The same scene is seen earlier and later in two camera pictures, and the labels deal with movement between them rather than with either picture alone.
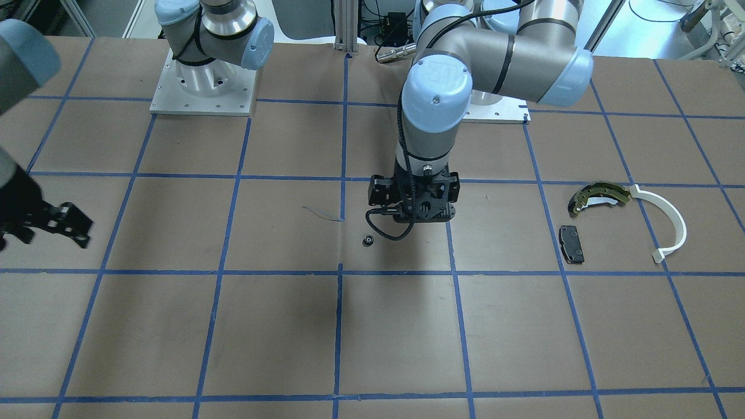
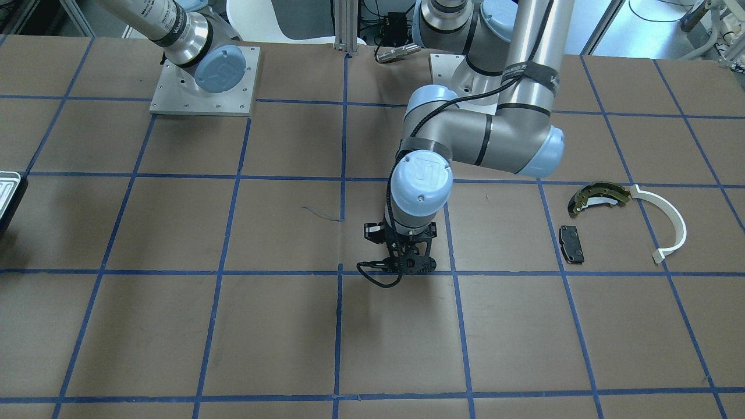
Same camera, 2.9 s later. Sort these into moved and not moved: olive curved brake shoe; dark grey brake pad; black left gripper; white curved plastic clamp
Moved: black left gripper
Not moved: olive curved brake shoe; white curved plastic clamp; dark grey brake pad
